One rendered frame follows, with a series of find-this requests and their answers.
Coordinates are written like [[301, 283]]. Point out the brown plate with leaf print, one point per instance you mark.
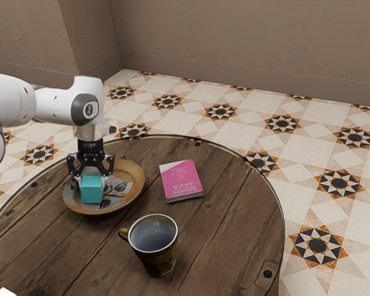
[[123, 182]]

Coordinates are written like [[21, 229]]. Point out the dark yellow patterned mug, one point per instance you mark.
[[155, 243]]

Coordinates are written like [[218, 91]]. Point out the teal block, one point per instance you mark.
[[91, 188]]

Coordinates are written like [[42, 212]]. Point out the pink box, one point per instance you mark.
[[181, 182]]

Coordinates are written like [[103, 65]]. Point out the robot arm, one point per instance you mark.
[[52, 101]]

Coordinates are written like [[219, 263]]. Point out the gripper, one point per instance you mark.
[[90, 151]]

